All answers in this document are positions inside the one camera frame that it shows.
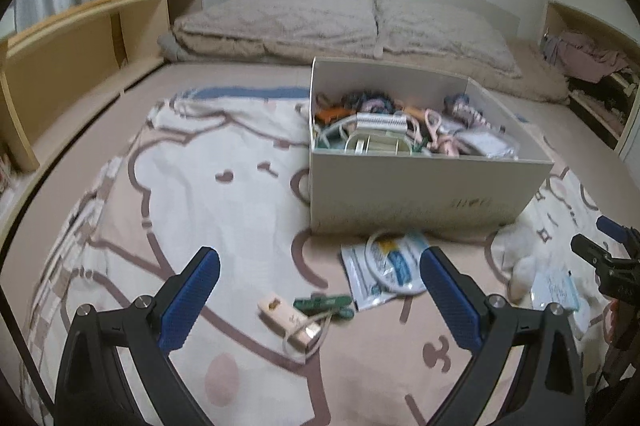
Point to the grey textured pillow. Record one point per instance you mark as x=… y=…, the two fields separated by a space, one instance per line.
x=440 y=31
x=280 y=23

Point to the wooden shelf unit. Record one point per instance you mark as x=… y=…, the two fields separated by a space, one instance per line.
x=65 y=51

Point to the pink clothes pile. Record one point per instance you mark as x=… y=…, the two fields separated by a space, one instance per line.
x=585 y=56

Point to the printed cartoon blanket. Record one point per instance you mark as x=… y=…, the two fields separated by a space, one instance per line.
x=210 y=216

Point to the white cardboard shoe box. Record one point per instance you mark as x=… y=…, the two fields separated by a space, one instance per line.
x=425 y=196

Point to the white closet alcove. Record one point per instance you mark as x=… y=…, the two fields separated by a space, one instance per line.
x=565 y=13

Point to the pile of small accessories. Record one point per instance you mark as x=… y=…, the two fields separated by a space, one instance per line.
x=440 y=131

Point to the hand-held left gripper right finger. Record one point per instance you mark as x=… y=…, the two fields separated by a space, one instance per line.
x=450 y=301

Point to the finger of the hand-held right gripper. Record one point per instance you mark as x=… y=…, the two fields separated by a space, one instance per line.
x=616 y=227
x=597 y=253

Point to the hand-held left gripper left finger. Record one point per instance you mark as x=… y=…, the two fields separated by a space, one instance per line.
x=192 y=301

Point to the green strip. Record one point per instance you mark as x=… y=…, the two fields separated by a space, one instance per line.
x=325 y=303

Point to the beige folded duvet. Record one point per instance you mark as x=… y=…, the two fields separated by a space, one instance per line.
x=540 y=81

